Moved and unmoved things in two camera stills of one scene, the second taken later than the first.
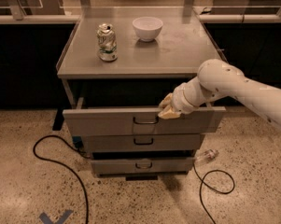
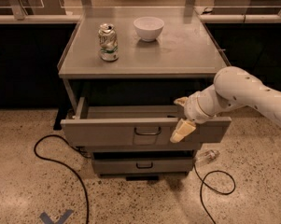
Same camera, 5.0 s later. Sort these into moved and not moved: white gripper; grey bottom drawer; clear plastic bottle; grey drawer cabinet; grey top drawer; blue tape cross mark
Moved: white gripper; grey top drawer
Not moved: blue tape cross mark; grey bottom drawer; grey drawer cabinet; clear plastic bottle
